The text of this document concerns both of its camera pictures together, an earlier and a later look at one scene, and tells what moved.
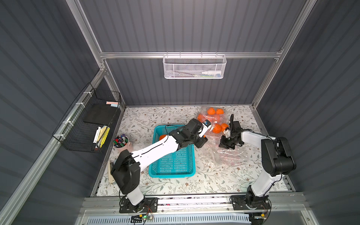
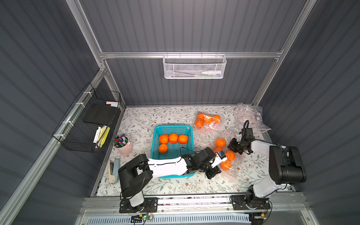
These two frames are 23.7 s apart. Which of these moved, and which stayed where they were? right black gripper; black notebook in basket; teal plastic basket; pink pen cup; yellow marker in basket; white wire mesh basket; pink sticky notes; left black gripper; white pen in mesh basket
Moved: left black gripper; right black gripper
Stayed: pink pen cup; pink sticky notes; yellow marker in basket; teal plastic basket; white pen in mesh basket; white wire mesh basket; black notebook in basket
